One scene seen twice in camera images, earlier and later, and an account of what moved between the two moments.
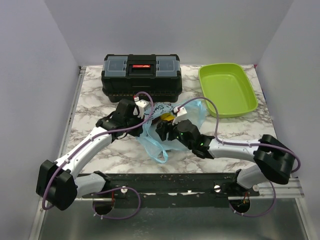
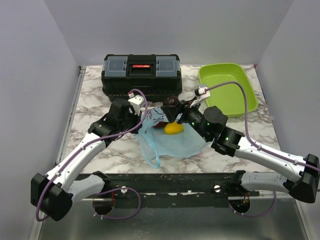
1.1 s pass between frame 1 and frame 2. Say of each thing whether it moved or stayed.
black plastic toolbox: stayed
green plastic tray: stayed
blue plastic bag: moved
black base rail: stayed
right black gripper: moved
